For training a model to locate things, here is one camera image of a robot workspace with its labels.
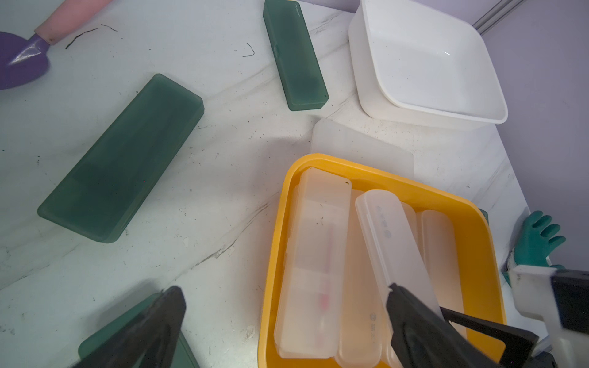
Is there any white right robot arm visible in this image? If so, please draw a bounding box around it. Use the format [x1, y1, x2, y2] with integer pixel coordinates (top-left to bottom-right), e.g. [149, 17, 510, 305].
[442, 265, 588, 367]

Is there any clear pencil case pink pen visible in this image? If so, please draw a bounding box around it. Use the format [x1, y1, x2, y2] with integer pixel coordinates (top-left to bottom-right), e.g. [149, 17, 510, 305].
[274, 168, 351, 360]

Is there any green pencil case back angled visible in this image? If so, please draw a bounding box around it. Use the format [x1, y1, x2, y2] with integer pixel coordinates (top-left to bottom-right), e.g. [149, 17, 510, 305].
[38, 74, 205, 243]

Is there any white plastic storage box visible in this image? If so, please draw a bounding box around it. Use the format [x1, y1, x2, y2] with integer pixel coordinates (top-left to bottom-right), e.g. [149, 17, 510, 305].
[348, 1, 509, 130]

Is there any purple pink garden trowel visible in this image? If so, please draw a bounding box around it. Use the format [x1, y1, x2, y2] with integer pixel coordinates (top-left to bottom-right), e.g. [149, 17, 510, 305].
[1, 0, 110, 90]

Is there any green pencil case front left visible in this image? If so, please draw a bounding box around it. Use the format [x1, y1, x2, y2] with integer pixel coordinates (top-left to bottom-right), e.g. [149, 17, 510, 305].
[78, 293, 199, 368]

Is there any green pencil case front right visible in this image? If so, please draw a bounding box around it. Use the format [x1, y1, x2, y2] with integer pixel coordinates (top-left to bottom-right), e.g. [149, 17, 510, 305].
[479, 208, 489, 225]

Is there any green pencil case back upright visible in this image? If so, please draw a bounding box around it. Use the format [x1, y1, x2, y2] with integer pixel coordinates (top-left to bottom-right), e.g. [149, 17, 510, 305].
[263, 1, 329, 111]

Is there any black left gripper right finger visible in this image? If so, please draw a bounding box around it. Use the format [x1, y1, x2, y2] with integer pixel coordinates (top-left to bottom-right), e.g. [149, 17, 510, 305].
[386, 284, 498, 367]

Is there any yellow plastic tray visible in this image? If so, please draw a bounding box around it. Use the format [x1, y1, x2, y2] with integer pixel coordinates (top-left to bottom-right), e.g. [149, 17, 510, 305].
[258, 154, 506, 367]

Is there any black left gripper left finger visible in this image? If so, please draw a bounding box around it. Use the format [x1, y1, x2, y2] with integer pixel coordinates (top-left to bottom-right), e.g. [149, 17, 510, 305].
[75, 286, 187, 367]

